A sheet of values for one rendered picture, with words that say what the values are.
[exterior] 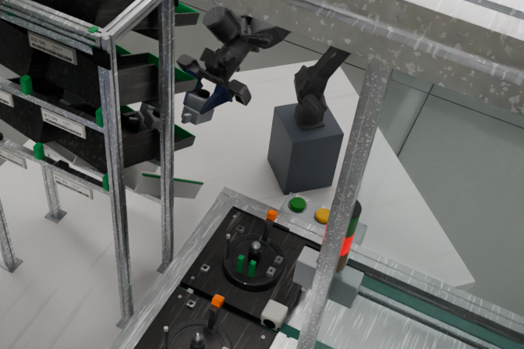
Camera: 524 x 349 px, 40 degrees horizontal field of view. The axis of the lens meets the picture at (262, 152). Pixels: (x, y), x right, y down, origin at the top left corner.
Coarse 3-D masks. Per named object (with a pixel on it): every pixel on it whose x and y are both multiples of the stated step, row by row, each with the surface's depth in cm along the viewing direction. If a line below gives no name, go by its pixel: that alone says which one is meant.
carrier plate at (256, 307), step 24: (240, 216) 171; (216, 240) 166; (288, 240) 168; (192, 264) 161; (216, 264) 161; (288, 264) 163; (192, 288) 157; (216, 288) 157; (240, 288) 157; (288, 288) 158; (240, 312) 154; (288, 312) 155
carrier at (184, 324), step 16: (176, 288) 156; (176, 304) 153; (208, 304) 154; (160, 320) 150; (176, 320) 150; (192, 320) 148; (224, 320) 151; (240, 320) 152; (144, 336) 147; (160, 336) 148; (176, 336) 146; (192, 336) 146; (208, 336) 146; (224, 336) 147; (240, 336) 149; (256, 336) 150; (272, 336) 150
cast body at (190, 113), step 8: (192, 96) 160; (200, 96) 160; (208, 96) 160; (192, 104) 160; (200, 104) 159; (184, 112) 161; (192, 112) 160; (208, 112) 162; (184, 120) 159; (192, 120) 160; (200, 120) 161; (208, 120) 164
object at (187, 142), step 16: (128, 128) 152; (176, 128) 157; (64, 144) 136; (80, 144) 134; (96, 144) 132; (128, 144) 134; (144, 144) 139; (176, 144) 150; (192, 144) 156; (96, 160) 133; (128, 160) 137; (144, 160) 142
